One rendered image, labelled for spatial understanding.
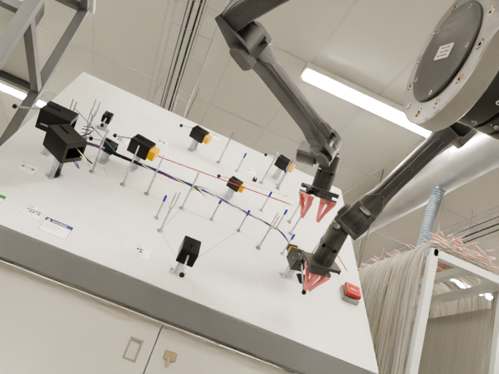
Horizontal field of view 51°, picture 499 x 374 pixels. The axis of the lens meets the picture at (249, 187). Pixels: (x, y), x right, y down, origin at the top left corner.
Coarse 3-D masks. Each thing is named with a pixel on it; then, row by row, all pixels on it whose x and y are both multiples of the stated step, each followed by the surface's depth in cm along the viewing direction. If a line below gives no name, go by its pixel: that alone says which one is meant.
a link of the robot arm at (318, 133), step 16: (240, 48) 128; (256, 48) 135; (240, 64) 131; (256, 64) 132; (272, 64) 133; (272, 80) 135; (288, 80) 136; (288, 96) 137; (304, 96) 140; (288, 112) 142; (304, 112) 140; (304, 128) 144; (320, 128) 143; (320, 144) 145; (336, 144) 147
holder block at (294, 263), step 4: (292, 248) 157; (296, 248) 157; (292, 252) 156; (296, 252) 155; (300, 252) 157; (288, 256) 157; (292, 256) 155; (296, 256) 154; (288, 260) 157; (292, 260) 155; (296, 260) 153; (300, 260) 153; (304, 260) 154; (292, 264) 154; (296, 264) 153; (300, 264) 154; (292, 268) 154; (296, 268) 154; (300, 268) 155; (304, 268) 155
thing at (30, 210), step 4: (28, 204) 134; (24, 208) 132; (28, 208) 133; (32, 208) 134; (36, 208) 134; (40, 208) 135; (20, 212) 131; (24, 212) 131; (28, 212) 132; (32, 212) 132; (36, 212) 133; (40, 212) 134; (44, 212) 134; (28, 216) 131; (32, 216) 131; (36, 216) 132; (40, 216) 133
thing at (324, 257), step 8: (320, 248) 142; (328, 248) 140; (304, 256) 143; (312, 256) 144; (320, 256) 141; (328, 256) 141; (336, 256) 142; (312, 264) 140; (320, 264) 142; (328, 264) 142; (336, 264) 146; (336, 272) 144
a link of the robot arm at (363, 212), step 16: (448, 128) 139; (432, 144) 138; (448, 144) 139; (464, 144) 139; (416, 160) 138; (400, 176) 137; (368, 192) 139; (384, 192) 137; (352, 208) 136; (368, 208) 136; (384, 208) 137; (352, 224) 137; (368, 224) 136
